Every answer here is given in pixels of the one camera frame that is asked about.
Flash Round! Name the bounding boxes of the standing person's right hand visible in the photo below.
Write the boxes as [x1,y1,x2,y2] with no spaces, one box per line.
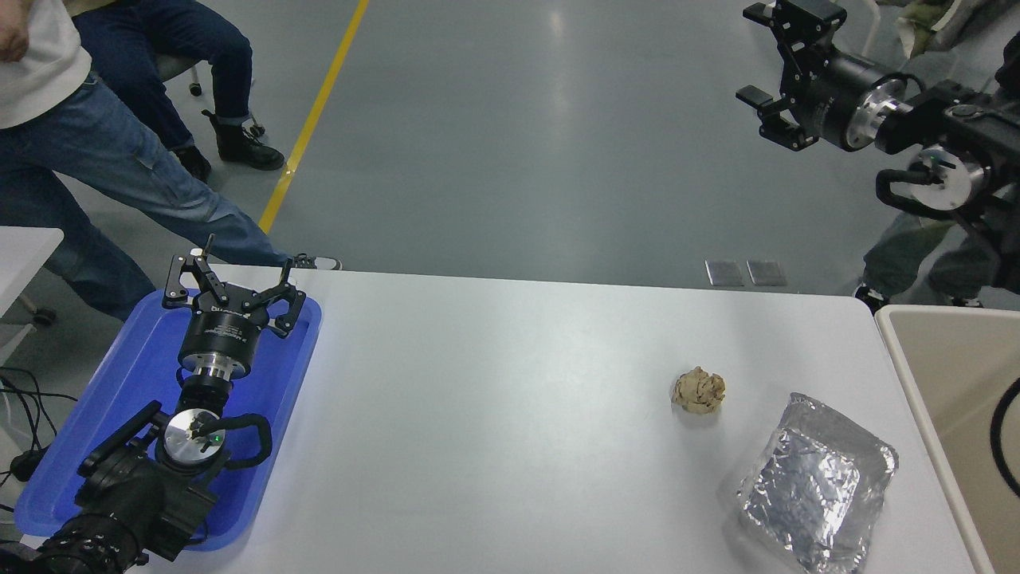
[0,0,33,63]

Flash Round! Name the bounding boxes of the black hanging cable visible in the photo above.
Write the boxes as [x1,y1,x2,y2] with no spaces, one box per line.
[991,377,1020,479]

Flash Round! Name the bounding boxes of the crumpled silver foil tray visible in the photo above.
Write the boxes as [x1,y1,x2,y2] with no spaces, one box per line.
[733,393,900,574]

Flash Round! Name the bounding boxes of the person beside bin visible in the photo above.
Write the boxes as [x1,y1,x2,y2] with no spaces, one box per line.
[853,32,1020,316]

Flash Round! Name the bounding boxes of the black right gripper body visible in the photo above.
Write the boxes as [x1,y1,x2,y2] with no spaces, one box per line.
[784,46,887,150]

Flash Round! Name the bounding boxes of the black floor cables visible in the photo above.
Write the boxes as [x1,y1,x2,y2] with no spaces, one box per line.
[0,365,79,489]

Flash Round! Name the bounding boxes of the crumpled tan paper ball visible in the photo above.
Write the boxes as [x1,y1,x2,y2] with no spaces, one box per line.
[671,367,727,416]

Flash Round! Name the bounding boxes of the grey wheeled chair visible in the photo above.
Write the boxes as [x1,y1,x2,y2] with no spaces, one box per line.
[155,52,266,138]

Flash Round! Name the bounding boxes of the large pale bin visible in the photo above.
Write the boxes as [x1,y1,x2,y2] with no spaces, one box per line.
[874,305,1020,574]

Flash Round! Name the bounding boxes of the blue plastic tray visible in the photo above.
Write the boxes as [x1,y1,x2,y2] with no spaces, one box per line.
[14,289,324,552]

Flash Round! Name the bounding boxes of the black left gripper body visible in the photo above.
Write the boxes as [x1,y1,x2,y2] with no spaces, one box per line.
[178,297,272,368]

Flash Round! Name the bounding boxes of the seated person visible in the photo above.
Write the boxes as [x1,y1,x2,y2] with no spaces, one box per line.
[70,0,286,184]

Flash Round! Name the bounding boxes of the standing person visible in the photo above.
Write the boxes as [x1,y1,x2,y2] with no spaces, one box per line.
[0,0,343,321]

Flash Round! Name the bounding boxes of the small white side table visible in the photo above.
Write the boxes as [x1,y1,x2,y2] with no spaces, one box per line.
[0,227,65,328]

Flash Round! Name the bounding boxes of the camouflage jacket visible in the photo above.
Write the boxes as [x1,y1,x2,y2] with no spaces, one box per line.
[896,0,1020,53]

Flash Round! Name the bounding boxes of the white wheeled chair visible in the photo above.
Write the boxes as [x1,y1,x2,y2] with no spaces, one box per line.
[865,0,901,61]

